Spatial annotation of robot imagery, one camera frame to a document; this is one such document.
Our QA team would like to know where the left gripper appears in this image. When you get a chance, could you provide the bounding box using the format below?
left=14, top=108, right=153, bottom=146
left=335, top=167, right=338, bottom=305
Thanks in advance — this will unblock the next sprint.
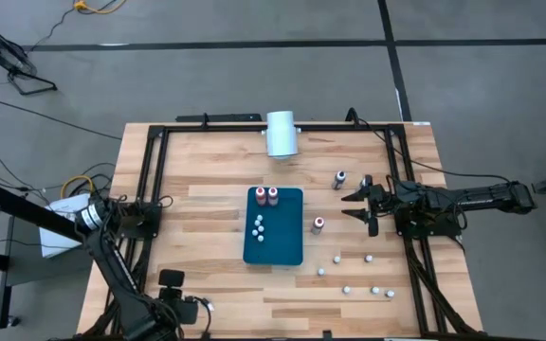
left=156, top=268, right=209, bottom=329

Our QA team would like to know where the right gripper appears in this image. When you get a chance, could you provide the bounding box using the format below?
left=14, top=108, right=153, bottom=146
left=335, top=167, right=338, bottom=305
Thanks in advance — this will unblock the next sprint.
left=341, top=173, right=397, bottom=237

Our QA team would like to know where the blue plastic bin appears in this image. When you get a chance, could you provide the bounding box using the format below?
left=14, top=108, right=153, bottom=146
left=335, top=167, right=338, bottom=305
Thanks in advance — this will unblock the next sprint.
left=242, top=186, right=305, bottom=266

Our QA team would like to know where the white cylinder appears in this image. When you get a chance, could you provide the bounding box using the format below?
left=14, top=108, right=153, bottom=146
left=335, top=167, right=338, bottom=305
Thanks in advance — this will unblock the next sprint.
left=264, top=110, right=300, bottom=159

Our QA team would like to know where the white paper box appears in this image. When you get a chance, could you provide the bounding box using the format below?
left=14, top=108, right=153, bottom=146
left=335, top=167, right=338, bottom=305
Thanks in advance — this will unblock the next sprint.
left=39, top=192, right=95, bottom=260

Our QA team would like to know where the black power strip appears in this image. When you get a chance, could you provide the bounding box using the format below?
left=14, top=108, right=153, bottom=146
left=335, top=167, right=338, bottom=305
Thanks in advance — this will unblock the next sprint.
left=175, top=113, right=264, bottom=124

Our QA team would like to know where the black power cable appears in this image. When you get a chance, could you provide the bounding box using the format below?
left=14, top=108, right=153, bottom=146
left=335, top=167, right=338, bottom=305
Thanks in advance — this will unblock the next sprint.
left=345, top=107, right=514, bottom=186

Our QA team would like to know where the yellow cable loop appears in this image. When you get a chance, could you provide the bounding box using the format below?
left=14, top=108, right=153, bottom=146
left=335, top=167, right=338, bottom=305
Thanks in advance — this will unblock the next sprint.
left=60, top=174, right=95, bottom=198

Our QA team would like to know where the black cart frame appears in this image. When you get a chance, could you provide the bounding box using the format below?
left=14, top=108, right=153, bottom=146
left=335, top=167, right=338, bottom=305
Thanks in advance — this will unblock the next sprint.
left=0, top=179, right=98, bottom=331

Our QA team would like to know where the long thin black cable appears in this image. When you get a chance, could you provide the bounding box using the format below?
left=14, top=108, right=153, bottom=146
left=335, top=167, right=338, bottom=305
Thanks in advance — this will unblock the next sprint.
left=0, top=100, right=122, bottom=141

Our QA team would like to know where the yellow cable with plug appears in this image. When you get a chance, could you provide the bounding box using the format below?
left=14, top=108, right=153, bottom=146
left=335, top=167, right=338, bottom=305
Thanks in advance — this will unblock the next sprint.
left=72, top=0, right=130, bottom=15

